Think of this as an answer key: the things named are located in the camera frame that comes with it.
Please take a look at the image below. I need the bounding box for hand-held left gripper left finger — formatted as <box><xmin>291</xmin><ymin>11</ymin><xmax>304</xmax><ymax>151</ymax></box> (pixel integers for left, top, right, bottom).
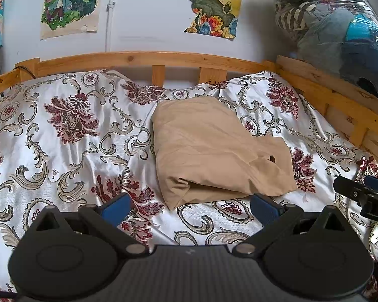
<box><xmin>26</xmin><ymin>193</ymin><xmax>149</xmax><ymax>255</ymax></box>

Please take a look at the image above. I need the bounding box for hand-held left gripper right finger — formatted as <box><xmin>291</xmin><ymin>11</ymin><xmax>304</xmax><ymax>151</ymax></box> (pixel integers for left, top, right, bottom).
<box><xmin>232</xmin><ymin>193</ymin><xmax>355</xmax><ymax>255</ymax></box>

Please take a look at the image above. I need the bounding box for tan hooded zip jacket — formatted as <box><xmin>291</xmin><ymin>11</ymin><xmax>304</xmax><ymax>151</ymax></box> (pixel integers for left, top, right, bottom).
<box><xmin>150</xmin><ymin>97</ymin><xmax>298</xmax><ymax>211</ymax></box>

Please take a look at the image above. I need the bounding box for clear plastic bag of clothes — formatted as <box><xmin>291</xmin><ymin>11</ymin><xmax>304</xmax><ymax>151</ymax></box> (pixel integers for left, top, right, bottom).
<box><xmin>258</xmin><ymin>0</ymin><xmax>378</xmax><ymax>100</ymax></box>

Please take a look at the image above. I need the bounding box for white floral satin blanket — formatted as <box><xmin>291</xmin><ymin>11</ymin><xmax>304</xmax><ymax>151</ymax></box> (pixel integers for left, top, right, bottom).
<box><xmin>0</xmin><ymin>68</ymin><xmax>378</xmax><ymax>302</ymax></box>

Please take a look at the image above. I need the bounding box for blonde cartoon figure poster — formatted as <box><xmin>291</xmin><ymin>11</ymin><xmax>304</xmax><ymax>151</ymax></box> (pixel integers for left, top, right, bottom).
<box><xmin>40</xmin><ymin>0</ymin><xmax>105</xmax><ymax>41</ymax></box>

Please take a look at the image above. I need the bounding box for wooden bed frame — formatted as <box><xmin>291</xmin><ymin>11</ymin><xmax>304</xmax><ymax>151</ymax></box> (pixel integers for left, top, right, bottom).
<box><xmin>0</xmin><ymin>51</ymin><xmax>378</xmax><ymax>165</ymax></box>

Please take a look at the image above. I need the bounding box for black cable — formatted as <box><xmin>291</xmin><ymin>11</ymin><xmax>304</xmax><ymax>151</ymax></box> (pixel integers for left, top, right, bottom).
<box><xmin>15</xmin><ymin>65</ymin><xmax>36</xmax><ymax>79</ymax></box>

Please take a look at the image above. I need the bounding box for white wall pipe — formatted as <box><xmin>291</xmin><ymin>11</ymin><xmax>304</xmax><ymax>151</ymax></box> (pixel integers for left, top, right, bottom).
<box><xmin>105</xmin><ymin>0</ymin><xmax>118</xmax><ymax>53</ymax></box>

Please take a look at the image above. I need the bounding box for colourful landscape wall poster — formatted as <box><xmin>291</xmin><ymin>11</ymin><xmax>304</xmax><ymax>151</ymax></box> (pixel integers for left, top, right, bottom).
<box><xmin>184</xmin><ymin>0</ymin><xmax>244</xmax><ymax>40</ymax></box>

